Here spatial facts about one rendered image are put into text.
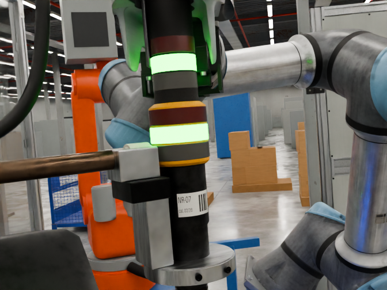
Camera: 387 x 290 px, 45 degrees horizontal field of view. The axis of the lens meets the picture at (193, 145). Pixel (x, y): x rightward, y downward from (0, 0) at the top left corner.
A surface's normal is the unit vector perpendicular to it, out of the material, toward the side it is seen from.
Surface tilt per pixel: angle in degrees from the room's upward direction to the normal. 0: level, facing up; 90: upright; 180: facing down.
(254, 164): 90
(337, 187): 90
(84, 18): 90
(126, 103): 55
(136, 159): 90
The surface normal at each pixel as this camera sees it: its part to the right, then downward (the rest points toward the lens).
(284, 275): -0.22, -0.39
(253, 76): 0.36, 0.35
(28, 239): 0.43, -0.78
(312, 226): -0.69, -0.45
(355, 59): -0.81, -0.29
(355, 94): -0.93, 0.25
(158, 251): 0.49, 0.00
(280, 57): 0.26, -0.23
